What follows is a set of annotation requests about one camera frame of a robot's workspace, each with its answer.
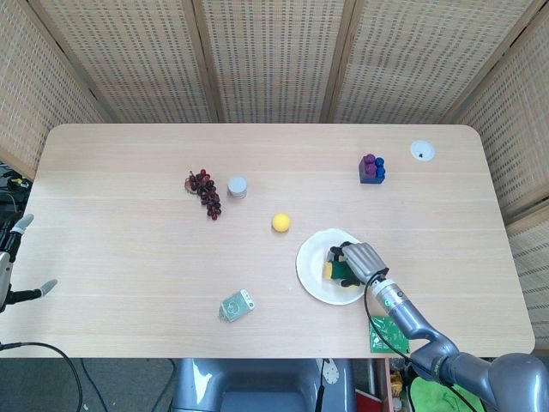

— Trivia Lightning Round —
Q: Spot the red box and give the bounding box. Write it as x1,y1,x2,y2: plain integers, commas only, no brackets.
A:
354,359,395,412

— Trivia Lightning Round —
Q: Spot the bright green cloth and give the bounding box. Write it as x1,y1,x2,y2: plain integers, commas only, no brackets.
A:
409,375,486,412

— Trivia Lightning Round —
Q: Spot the green flat packet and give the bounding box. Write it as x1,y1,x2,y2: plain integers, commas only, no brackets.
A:
368,315,412,355

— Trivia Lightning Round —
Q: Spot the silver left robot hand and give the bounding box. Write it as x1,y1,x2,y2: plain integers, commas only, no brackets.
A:
0,213,59,314

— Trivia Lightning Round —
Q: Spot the dark red grape bunch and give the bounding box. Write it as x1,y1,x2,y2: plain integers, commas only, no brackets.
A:
184,169,223,221

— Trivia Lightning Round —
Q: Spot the blue toy building block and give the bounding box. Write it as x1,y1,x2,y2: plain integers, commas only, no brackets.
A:
359,156,388,186

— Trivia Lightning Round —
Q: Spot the green tissue pack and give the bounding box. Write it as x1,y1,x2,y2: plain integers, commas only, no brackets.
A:
217,288,257,323

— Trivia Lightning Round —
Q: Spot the yellow ball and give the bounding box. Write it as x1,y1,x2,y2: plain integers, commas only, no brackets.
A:
271,212,293,234

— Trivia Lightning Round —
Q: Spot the small grey lidded jar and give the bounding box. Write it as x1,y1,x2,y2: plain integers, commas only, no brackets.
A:
226,175,250,200

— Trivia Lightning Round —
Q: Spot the purple toy building block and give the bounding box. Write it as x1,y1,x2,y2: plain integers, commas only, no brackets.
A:
360,153,378,181

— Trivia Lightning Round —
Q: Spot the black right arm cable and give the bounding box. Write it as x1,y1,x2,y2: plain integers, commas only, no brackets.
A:
363,274,477,412

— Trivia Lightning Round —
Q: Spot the white paper plate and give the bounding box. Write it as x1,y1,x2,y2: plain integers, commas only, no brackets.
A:
295,228,374,306

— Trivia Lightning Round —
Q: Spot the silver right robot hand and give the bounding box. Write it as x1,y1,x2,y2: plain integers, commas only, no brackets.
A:
328,240,390,289

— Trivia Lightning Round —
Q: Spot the woven bamboo folding screen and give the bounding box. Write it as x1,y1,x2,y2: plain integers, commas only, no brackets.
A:
0,0,549,340

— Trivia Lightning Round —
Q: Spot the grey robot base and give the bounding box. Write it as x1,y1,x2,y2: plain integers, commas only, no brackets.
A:
171,358,357,412

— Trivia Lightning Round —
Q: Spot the green and yellow sponge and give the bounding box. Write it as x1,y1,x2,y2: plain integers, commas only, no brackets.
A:
322,251,364,289

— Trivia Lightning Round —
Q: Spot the black looped cable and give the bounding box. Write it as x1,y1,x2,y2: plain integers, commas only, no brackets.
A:
0,341,85,412

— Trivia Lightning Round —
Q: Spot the white round table grommet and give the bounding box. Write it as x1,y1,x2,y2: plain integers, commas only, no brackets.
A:
409,139,437,162

